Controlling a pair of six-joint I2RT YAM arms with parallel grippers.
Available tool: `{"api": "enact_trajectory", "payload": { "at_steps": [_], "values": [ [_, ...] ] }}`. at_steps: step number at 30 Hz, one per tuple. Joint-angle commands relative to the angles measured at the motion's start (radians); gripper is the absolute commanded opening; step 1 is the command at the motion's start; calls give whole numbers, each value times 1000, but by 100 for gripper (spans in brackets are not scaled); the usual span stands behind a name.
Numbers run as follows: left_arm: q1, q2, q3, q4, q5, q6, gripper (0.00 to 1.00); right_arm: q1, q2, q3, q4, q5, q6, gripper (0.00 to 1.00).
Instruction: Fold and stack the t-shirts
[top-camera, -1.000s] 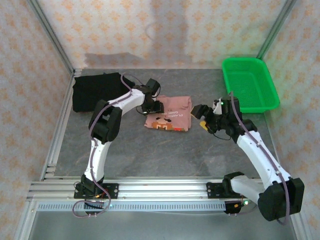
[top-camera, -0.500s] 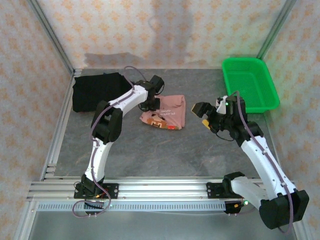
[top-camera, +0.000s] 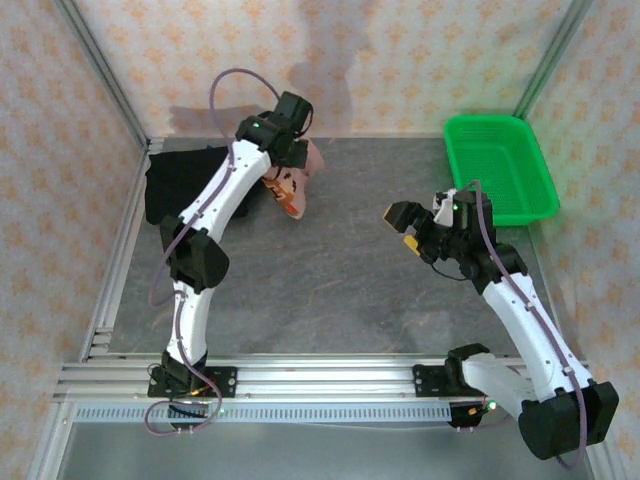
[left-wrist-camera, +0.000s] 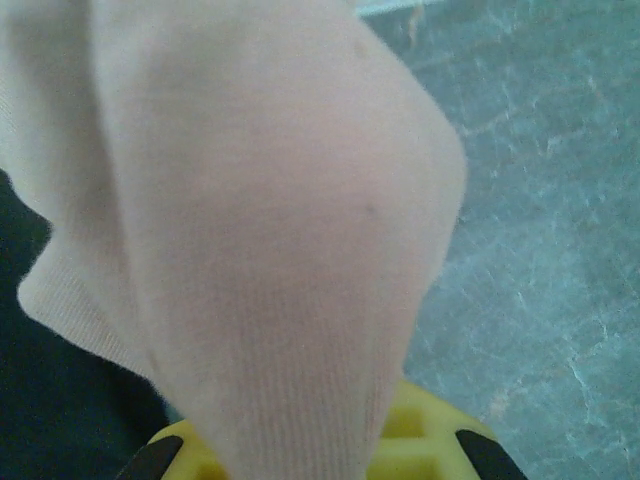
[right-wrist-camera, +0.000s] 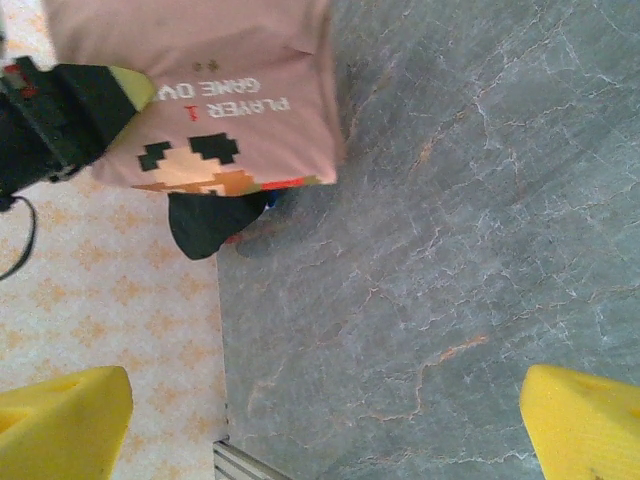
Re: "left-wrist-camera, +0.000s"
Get pink t-shirt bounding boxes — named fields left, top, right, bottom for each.
left=0, top=0, right=469, bottom=480

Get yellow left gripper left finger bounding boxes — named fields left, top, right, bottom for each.
left=117, top=419, right=231, bottom=480

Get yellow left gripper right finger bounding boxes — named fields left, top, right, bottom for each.
left=369, top=379, right=529, bottom=480

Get black folded t-shirt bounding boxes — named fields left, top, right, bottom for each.
left=0, top=169, right=174, bottom=480

